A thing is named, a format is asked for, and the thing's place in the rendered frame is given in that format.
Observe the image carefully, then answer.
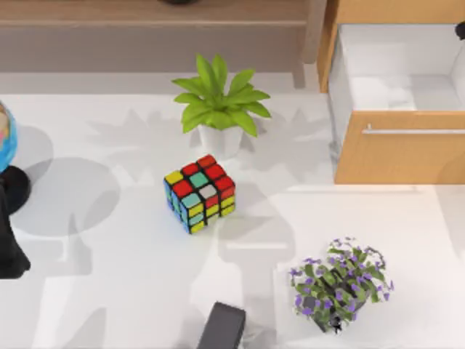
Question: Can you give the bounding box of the colourful puzzle cube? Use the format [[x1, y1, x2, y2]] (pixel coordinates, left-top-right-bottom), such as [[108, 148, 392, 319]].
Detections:
[[163, 153, 237, 236]]

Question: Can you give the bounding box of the pulled-out drawer grey inside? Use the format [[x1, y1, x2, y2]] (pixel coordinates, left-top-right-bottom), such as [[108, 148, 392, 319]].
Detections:
[[328, 23, 465, 163]]

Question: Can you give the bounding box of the long metal drawer handle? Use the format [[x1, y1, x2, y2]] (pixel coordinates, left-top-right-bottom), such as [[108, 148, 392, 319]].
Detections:
[[361, 124, 465, 136]]

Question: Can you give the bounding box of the blue globe on black stand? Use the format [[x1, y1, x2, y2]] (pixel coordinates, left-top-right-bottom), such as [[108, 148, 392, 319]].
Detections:
[[0, 99, 32, 216]]

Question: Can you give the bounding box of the wooden cabinet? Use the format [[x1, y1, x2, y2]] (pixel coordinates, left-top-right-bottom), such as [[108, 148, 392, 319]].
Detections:
[[315, 0, 465, 95]]

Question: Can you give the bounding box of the wooden open shelf unit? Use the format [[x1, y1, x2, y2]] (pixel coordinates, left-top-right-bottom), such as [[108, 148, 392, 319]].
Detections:
[[0, 0, 328, 73]]

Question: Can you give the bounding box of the dark grey box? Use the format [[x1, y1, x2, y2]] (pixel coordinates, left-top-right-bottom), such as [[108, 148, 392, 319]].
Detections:
[[195, 301, 247, 349]]

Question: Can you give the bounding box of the pale wooden drawer front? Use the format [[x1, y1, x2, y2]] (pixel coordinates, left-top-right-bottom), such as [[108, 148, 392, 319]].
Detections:
[[333, 110, 465, 185]]

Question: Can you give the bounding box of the purple flowering plant in pot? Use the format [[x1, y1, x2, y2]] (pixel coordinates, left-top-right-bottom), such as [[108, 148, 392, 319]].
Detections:
[[288, 236, 396, 336]]

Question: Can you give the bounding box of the green plant in white pot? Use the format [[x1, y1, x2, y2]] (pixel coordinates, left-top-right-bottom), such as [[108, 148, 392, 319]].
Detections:
[[171, 53, 272, 161]]

